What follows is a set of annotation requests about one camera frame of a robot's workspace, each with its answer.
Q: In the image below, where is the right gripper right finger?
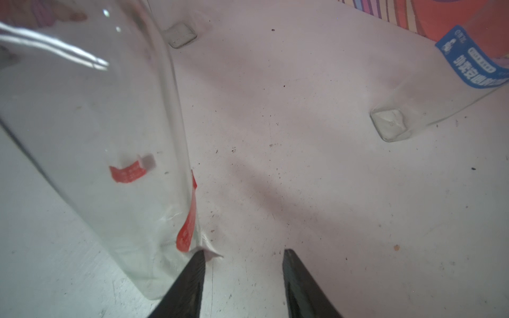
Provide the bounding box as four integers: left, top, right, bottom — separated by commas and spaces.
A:
282, 249, 343, 318

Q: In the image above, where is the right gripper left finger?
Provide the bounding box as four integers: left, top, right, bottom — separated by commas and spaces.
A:
148, 250, 205, 318

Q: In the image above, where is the clear bottle red label cork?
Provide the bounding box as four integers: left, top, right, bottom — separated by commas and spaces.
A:
1, 1, 201, 299

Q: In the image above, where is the clear bottle with black cap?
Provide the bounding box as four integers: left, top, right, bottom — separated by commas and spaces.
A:
163, 22, 198, 49

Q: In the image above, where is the clear bottle blue label cork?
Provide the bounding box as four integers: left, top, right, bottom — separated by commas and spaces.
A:
370, 1, 508, 143

